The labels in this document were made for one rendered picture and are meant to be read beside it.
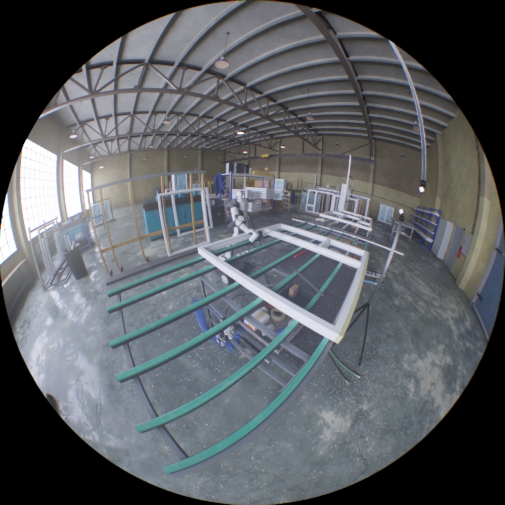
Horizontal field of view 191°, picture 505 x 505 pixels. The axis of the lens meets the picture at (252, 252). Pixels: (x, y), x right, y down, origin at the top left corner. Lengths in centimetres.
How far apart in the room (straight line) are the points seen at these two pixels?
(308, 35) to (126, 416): 998
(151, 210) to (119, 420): 478
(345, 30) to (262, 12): 280
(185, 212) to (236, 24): 789
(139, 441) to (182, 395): 76
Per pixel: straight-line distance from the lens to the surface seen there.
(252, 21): 781
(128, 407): 195
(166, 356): 86
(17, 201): 884
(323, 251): 180
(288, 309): 92
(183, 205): 522
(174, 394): 172
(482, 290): 702
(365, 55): 898
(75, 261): 456
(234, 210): 185
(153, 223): 502
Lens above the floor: 158
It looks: 26 degrees down
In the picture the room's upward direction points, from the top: 2 degrees clockwise
